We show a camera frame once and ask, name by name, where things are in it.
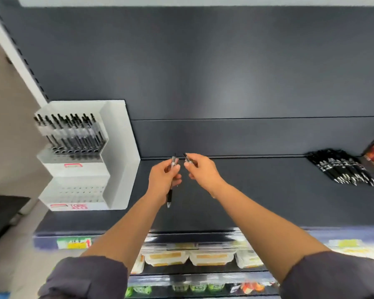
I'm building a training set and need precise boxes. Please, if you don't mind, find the person's right hand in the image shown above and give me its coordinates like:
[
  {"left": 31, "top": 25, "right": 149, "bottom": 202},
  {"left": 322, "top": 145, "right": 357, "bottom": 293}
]
[{"left": 184, "top": 153, "right": 226, "bottom": 196}]

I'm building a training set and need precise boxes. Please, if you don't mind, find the aligned bundle of black pens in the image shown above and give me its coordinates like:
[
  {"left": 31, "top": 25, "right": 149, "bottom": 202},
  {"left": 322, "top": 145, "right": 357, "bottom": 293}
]
[{"left": 306, "top": 148, "right": 374, "bottom": 186}]

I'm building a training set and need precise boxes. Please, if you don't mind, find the orange red snack packet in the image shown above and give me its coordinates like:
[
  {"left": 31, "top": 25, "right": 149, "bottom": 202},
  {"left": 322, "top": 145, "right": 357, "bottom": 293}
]
[{"left": 230, "top": 282, "right": 266, "bottom": 295}]

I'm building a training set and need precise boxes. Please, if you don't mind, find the grey left sleeve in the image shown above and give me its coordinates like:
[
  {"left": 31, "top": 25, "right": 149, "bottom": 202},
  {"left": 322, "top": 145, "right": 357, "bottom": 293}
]
[{"left": 37, "top": 255, "right": 129, "bottom": 299}]

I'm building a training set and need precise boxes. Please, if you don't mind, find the grey sleeve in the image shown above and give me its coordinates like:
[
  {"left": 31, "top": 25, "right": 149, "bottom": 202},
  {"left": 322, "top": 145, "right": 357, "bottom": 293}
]
[
  {"left": 37, "top": 255, "right": 129, "bottom": 299},
  {"left": 279, "top": 251, "right": 374, "bottom": 299}
]

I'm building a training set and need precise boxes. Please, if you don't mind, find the yellow green price tag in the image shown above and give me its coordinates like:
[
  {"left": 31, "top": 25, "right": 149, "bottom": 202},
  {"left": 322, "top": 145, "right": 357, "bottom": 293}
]
[
  {"left": 57, "top": 237, "right": 92, "bottom": 250},
  {"left": 327, "top": 239, "right": 374, "bottom": 257}
]

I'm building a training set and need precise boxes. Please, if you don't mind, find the pile of clear black pens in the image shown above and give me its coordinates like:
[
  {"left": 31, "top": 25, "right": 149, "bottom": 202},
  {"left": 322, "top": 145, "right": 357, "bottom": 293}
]
[{"left": 167, "top": 153, "right": 177, "bottom": 209}]

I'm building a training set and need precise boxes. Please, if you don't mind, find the white slotted shelf upright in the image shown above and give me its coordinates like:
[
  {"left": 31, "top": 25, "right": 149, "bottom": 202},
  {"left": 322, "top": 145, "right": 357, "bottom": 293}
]
[{"left": 0, "top": 2, "right": 50, "bottom": 103}]

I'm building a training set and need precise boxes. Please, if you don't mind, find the clear-barrel pen group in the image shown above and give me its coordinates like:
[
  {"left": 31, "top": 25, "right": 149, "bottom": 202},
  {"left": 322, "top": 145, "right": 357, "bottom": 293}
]
[{"left": 34, "top": 113, "right": 108, "bottom": 154}]

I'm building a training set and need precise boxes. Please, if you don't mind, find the person's right forearm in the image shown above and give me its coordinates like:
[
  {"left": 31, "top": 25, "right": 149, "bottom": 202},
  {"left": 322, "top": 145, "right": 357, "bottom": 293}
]
[{"left": 212, "top": 180, "right": 331, "bottom": 284}]

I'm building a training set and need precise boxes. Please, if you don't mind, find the dark grey shelf unit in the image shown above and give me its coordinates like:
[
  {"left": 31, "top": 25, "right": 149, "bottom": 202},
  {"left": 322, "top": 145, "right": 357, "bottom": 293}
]
[{"left": 0, "top": 2, "right": 374, "bottom": 299}]

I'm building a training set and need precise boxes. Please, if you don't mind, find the row of green packets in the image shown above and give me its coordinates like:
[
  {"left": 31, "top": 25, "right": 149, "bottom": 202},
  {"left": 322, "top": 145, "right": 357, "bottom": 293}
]
[{"left": 124, "top": 283, "right": 226, "bottom": 298}]

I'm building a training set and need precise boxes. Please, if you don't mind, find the grey right sleeve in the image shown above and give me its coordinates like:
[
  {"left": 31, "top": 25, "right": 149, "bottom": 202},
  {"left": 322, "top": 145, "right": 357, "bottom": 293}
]
[{"left": 279, "top": 251, "right": 374, "bottom": 299}]

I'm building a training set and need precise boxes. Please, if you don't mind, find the person's left hand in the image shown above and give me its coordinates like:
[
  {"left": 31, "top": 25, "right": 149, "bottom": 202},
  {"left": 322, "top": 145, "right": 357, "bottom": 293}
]
[{"left": 148, "top": 158, "right": 183, "bottom": 201}]

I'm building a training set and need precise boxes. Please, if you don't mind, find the person's left forearm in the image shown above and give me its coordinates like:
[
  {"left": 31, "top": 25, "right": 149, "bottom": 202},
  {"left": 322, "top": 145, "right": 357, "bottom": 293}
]
[{"left": 81, "top": 193, "right": 166, "bottom": 273}]

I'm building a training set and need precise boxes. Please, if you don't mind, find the white tiered pen holder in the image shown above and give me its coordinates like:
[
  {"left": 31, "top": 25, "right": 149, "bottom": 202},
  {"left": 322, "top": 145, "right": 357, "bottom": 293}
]
[{"left": 36, "top": 100, "right": 141, "bottom": 212}]

